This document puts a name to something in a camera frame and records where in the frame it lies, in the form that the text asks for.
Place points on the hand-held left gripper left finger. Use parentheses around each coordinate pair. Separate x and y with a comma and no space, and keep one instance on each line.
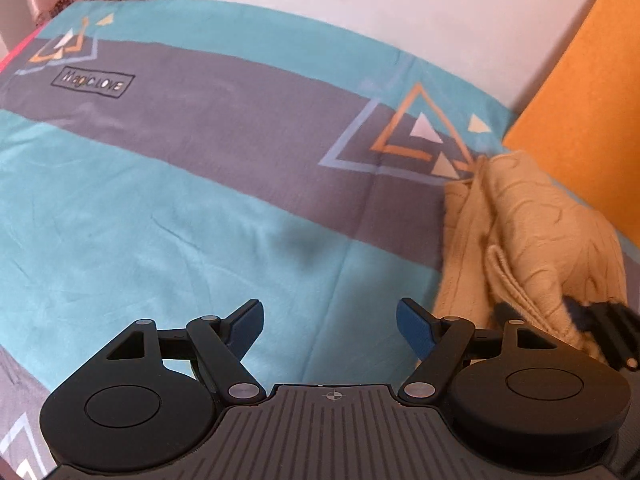
(246,325)

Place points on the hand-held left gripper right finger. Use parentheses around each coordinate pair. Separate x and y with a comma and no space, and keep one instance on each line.
(415,327)

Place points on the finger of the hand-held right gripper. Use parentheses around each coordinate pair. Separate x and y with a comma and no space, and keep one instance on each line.
(607,332)
(507,311)

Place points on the teal grey printed bed sheet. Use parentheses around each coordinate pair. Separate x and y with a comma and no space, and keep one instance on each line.
(200,185)

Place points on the orange headboard panel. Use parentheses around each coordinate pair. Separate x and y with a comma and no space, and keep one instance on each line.
(585,120)

